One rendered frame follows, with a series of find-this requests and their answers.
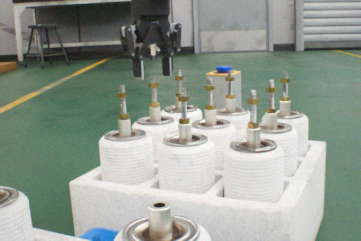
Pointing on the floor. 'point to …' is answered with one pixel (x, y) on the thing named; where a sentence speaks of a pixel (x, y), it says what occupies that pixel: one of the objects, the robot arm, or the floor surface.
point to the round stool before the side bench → (47, 44)
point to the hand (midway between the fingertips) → (153, 71)
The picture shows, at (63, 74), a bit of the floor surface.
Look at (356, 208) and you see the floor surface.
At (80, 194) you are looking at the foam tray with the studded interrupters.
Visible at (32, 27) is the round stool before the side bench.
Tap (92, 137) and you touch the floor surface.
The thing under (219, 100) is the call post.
